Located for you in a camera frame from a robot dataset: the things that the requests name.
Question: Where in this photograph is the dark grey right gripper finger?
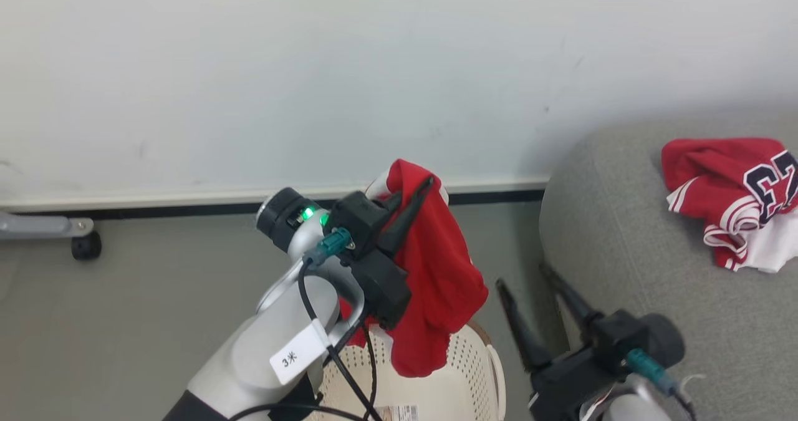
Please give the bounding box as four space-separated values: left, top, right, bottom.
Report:
496 279 553 374
541 265 603 335

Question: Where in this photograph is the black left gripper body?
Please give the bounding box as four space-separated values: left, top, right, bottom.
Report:
324 190 412 331

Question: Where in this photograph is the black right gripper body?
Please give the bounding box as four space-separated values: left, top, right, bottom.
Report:
530 312 686 421

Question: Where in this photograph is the plain red garment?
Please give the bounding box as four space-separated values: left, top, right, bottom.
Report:
340 159 490 379

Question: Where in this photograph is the red white numbered jersey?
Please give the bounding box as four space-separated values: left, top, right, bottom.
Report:
661 137 798 274

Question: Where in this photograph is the grey fabric sofa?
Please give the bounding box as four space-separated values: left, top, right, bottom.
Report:
539 112 798 421

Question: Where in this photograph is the white perforated laundry basket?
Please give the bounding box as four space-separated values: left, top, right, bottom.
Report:
305 320 506 421

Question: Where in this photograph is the white and black skirting board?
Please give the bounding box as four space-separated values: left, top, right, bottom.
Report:
0 175 550 221

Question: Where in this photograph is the black caster wheel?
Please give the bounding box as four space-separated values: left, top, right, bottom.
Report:
70 231 102 261

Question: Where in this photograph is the grey metal furniture leg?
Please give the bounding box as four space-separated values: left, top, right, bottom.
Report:
0 211 95 241

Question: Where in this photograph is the black cable with teal plug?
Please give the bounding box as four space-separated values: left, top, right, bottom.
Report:
297 226 382 421
625 348 699 421

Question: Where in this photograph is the thin black cable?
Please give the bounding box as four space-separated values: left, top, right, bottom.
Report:
228 318 380 421

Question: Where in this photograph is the white paper cable tag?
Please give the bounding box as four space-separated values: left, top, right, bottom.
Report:
269 319 332 386

